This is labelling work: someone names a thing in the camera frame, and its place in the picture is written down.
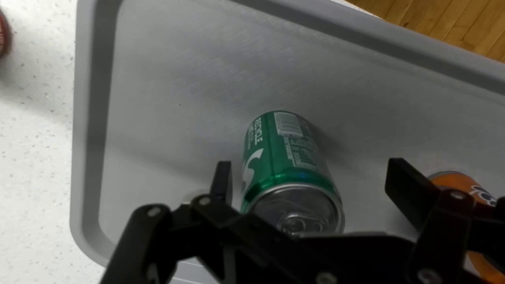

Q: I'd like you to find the grey plastic tray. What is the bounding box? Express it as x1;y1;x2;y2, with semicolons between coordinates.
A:
72;0;505;264

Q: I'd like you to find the orange soda can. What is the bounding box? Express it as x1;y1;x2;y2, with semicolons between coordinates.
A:
428;171;505;284

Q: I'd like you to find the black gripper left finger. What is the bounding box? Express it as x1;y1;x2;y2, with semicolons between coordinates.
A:
100;160;297;284

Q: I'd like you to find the green soda can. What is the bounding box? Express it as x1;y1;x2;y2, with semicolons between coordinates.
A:
242;111;345;236

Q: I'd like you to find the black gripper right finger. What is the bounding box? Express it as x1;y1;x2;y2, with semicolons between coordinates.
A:
386;158;505;284

